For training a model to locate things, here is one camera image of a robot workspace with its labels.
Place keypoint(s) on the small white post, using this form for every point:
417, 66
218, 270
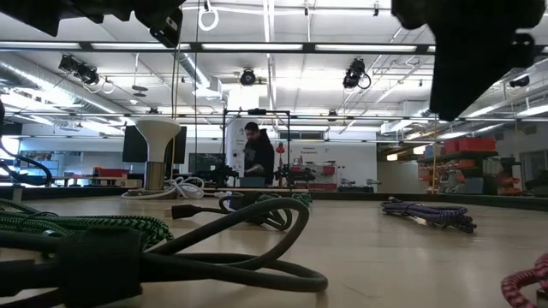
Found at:
17, 193

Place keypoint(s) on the black background cell frame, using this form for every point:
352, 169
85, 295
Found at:
257, 112

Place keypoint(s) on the black overhead light bar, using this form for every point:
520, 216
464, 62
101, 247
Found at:
194, 47

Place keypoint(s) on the round black ceiling camera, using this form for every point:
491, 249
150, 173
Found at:
247, 77

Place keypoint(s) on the slim silver ceiling duct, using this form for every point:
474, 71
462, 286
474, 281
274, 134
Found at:
192, 68

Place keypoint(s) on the red bin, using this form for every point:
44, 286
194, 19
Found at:
111, 172

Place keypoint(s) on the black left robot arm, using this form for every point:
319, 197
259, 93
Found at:
43, 13

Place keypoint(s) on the small black ceiling camera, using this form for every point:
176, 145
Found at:
519, 81

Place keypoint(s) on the small black monitor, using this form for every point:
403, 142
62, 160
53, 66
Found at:
205, 162

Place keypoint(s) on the white building column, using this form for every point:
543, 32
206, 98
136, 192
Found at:
235, 141

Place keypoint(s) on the large black monitor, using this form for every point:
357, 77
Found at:
132, 145

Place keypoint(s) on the person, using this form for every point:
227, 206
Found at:
259, 154

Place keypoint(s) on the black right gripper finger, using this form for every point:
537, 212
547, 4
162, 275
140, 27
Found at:
462, 77

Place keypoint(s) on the background robot red parts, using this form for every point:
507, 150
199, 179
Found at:
295, 174

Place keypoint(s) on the shelf with orange-red bins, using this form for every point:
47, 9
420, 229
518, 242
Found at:
462, 145

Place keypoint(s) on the white-topped brass pedestal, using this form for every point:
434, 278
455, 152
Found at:
157, 132

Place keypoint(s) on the large silver ceiling duct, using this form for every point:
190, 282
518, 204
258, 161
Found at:
43, 85

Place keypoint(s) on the red desk lamp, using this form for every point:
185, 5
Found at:
280, 146

